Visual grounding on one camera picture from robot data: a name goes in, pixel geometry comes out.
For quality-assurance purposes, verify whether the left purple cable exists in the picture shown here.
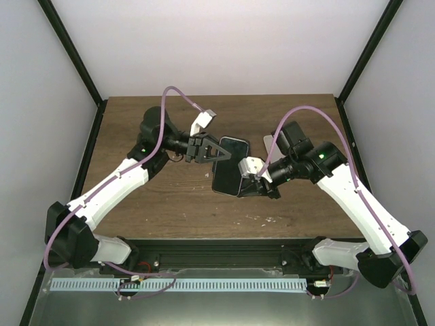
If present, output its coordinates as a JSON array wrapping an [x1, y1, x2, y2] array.
[[43, 86, 205, 269]]

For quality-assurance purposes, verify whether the silver blue phone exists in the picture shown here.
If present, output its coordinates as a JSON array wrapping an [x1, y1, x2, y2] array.
[[212, 138, 249, 196]]

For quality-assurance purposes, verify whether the black frame post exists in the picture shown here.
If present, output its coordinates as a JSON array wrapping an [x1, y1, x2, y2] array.
[[338, 0, 404, 99], [37, 0, 104, 107]]

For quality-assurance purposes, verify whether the beige phone case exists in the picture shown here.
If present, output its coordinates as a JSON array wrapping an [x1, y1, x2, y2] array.
[[263, 135, 276, 161]]

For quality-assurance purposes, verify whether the right black frame post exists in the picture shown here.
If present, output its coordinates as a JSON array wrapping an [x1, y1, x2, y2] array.
[[338, 0, 404, 99]]

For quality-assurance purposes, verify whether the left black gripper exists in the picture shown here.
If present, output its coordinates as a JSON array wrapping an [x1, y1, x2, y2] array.
[[160, 129, 232, 163]]

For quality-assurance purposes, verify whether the left black frame post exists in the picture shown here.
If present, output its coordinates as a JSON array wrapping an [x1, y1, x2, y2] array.
[[37, 0, 104, 107]]

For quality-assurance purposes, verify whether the black phone case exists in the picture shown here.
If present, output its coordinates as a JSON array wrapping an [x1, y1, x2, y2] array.
[[211, 136, 251, 198]]

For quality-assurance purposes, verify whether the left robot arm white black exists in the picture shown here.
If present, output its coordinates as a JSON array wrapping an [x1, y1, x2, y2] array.
[[43, 107, 231, 274]]

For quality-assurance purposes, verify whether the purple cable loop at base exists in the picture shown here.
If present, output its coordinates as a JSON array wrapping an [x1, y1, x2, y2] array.
[[101, 261, 177, 301]]

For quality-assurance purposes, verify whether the light blue slotted cable duct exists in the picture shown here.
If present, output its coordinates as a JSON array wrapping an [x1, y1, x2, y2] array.
[[49, 278, 307, 293]]

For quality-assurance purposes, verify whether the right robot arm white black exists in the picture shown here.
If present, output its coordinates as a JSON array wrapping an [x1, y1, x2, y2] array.
[[239, 122, 428, 289]]

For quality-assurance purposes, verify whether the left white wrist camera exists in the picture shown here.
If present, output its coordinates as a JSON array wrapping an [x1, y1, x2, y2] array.
[[190, 109, 216, 136]]

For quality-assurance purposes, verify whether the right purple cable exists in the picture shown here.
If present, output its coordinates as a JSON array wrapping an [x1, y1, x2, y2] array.
[[256, 105, 417, 295]]

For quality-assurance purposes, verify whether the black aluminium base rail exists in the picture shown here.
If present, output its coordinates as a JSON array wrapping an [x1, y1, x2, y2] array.
[[98, 238, 351, 276]]

